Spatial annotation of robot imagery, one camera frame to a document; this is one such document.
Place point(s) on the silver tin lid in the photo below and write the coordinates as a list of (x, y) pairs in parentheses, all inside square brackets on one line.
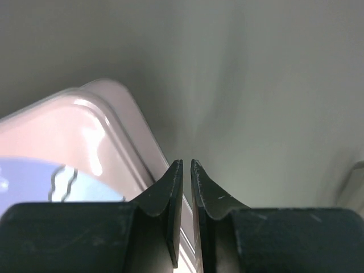
[(86, 144)]

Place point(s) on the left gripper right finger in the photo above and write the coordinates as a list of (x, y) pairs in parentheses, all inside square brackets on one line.
[(231, 237)]

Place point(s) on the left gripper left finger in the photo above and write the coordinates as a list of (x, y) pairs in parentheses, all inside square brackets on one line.
[(142, 235)]

